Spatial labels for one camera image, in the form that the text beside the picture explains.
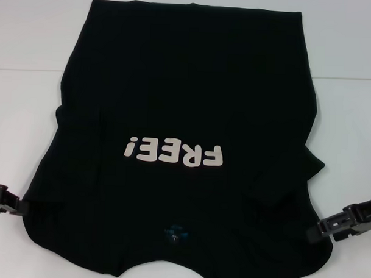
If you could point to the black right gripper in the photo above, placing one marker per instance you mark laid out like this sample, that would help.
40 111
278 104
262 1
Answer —
370 215

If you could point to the black shirt with FREE print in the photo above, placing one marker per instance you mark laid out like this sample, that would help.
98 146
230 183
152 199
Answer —
181 84

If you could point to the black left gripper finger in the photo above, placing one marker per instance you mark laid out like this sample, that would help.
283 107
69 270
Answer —
0 192
9 209

